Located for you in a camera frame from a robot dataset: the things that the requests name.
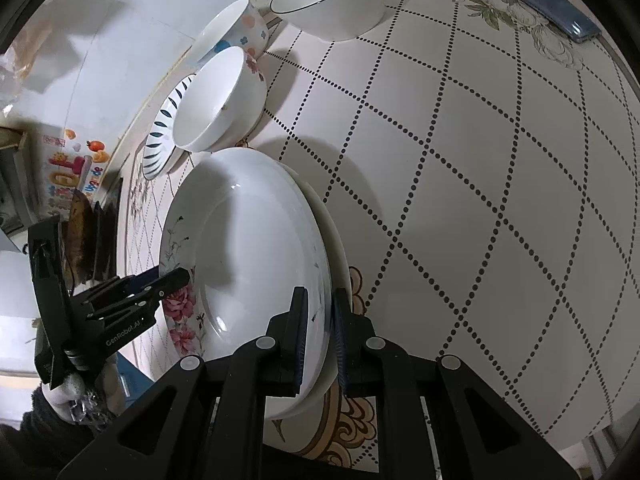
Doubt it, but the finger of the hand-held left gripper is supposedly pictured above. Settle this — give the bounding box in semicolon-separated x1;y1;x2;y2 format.
82;280;161;321
120;267;191;297

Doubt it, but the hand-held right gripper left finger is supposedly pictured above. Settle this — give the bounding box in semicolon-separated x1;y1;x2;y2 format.
55;286;308;480

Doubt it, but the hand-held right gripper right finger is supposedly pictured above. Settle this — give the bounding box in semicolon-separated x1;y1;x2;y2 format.
331;287;581;480

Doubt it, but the large white floral plate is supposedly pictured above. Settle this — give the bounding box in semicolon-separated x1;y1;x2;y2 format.
159;147;333;421

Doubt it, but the cream plate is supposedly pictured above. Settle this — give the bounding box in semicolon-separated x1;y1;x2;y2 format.
277;160;353;403

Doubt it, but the blue striped plate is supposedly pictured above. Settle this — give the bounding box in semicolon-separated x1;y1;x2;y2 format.
141;72;198;181

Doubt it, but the plain white bowl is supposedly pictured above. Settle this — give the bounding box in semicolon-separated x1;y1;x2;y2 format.
172;46;268;153

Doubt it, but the white bowl with flower print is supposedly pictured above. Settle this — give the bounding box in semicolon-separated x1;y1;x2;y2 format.
190;0;271;76

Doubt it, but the white bowl with dark rim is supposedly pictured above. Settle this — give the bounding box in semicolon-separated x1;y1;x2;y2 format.
269;0;387;43

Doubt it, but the person's left forearm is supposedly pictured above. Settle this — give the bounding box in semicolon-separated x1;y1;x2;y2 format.
0;385;101;480

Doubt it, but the black cooktop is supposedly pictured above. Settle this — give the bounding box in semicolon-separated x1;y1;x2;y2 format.
92;177;123;281

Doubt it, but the diamond patterned tablecloth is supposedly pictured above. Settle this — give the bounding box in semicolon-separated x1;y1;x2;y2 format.
115;0;640;461

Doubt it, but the blue smartphone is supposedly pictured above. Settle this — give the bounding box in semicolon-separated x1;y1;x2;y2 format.
465;0;601;43

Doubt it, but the colourful wall sticker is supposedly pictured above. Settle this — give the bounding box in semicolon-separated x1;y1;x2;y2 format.
42;129;108;216

